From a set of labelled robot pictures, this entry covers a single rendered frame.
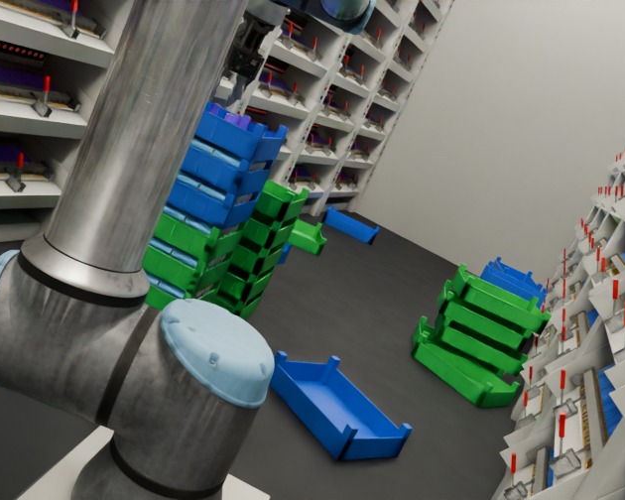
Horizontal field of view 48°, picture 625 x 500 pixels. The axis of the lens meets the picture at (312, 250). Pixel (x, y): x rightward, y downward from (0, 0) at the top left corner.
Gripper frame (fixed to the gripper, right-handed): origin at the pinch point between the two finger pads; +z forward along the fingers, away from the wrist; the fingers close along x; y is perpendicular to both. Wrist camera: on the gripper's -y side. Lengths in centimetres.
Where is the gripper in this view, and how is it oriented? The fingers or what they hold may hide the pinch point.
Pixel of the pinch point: (220, 96)
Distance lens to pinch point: 160.0
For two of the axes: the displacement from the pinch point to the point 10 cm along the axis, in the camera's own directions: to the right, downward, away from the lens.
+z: -4.6, 7.6, 4.5
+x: 8.7, 3.1, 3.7
